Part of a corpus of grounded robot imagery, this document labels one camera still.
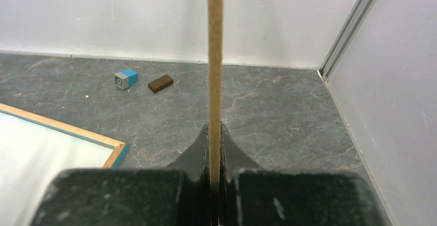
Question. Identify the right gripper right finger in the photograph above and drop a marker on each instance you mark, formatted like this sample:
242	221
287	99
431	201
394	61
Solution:
252	195

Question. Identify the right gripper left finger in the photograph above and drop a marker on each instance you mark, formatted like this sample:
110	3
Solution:
174	195

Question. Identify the light wooden picture frame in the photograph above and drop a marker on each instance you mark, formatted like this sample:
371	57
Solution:
119	148

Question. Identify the brown cardboard backing board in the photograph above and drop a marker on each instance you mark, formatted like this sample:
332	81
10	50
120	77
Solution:
215	57

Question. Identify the colourful balloon photo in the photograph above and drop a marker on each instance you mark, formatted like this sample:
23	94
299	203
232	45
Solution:
31	156

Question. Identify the small brown block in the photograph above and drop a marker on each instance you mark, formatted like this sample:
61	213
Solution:
160	83

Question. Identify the blue white cube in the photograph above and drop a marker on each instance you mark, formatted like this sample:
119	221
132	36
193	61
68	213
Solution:
125	79

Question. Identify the right corner aluminium post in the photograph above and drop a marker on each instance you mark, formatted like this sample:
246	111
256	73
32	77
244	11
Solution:
355	17

